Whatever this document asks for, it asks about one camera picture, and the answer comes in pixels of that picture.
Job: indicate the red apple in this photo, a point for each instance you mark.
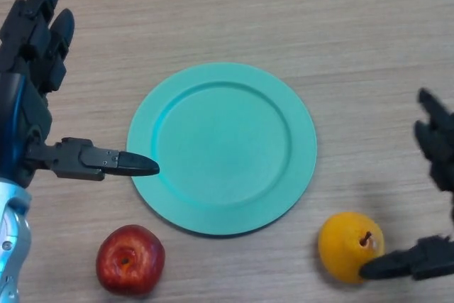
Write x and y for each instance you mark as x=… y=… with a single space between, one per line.
x=129 y=260

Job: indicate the yellow pear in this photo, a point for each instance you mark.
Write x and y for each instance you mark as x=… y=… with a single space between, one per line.
x=344 y=242

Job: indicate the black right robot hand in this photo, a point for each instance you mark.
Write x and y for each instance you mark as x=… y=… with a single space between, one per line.
x=438 y=147

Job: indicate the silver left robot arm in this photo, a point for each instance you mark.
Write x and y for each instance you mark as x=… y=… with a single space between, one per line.
x=12 y=239

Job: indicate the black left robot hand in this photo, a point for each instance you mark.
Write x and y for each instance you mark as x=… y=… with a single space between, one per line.
x=25 y=104

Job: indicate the green round plate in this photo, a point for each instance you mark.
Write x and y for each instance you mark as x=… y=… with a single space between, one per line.
x=221 y=148

